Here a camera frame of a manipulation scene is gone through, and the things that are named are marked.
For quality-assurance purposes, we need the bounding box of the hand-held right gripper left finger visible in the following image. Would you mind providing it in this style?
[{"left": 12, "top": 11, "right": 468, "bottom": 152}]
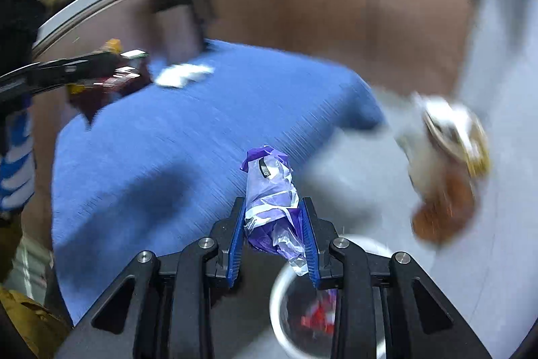
[{"left": 54, "top": 197, "right": 246, "bottom": 359}]

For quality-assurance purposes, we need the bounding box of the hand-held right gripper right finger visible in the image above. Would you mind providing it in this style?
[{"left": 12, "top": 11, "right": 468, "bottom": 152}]
[{"left": 300, "top": 197, "right": 492, "bottom": 359}]

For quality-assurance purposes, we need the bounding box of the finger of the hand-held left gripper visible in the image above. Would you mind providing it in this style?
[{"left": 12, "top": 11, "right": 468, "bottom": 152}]
[
  {"left": 29, "top": 69, "right": 91, "bottom": 93},
  {"left": 36, "top": 51, "right": 122, "bottom": 74}
]

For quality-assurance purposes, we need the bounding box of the dark red snack wrapper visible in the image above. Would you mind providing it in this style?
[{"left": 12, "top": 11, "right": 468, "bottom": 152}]
[{"left": 67, "top": 38, "right": 152, "bottom": 130}]

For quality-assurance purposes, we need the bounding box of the purple white plastic wrapper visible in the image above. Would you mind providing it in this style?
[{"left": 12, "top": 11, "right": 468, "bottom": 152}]
[{"left": 239, "top": 144, "right": 307, "bottom": 278}]

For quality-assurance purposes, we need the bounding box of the white waste bin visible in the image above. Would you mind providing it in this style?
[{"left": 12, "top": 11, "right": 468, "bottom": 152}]
[{"left": 269, "top": 235, "right": 391, "bottom": 359}]

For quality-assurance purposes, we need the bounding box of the person's left hand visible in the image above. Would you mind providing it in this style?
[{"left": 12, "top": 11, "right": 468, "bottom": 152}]
[{"left": 0, "top": 107, "right": 36, "bottom": 212}]

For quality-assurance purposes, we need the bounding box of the black bin liner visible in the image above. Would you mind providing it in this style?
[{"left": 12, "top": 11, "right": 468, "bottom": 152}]
[{"left": 283, "top": 271, "right": 383, "bottom": 359}]

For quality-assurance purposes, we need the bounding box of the crumpled white tissue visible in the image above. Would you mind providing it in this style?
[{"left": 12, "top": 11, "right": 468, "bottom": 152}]
[{"left": 153, "top": 62, "right": 215, "bottom": 88}]

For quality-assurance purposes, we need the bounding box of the blue blanket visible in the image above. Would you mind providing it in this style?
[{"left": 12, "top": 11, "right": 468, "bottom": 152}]
[{"left": 50, "top": 39, "right": 387, "bottom": 326}]

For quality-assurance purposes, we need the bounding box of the beige plastic bucket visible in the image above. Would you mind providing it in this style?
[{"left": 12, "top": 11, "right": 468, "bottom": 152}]
[{"left": 395, "top": 92, "right": 492, "bottom": 191}]

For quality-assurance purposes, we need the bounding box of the amber oil bottle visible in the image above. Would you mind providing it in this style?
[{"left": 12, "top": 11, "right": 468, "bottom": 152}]
[{"left": 411, "top": 163, "right": 477, "bottom": 246}]

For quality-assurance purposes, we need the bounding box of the kitchen counter with brown cabinets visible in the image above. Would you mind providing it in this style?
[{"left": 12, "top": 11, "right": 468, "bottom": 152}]
[{"left": 31, "top": 0, "right": 480, "bottom": 107}]

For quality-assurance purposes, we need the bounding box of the steel kettle with black handle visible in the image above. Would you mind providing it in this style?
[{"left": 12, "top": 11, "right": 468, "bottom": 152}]
[{"left": 149, "top": 0, "right": 211, "bottom": 65}]

